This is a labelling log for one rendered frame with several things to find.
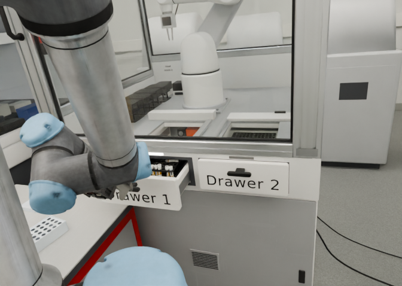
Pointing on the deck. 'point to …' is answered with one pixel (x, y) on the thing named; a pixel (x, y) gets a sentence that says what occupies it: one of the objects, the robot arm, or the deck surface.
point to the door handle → (9, 27)
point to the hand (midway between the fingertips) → (124, 186)
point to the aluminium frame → (299, 134)
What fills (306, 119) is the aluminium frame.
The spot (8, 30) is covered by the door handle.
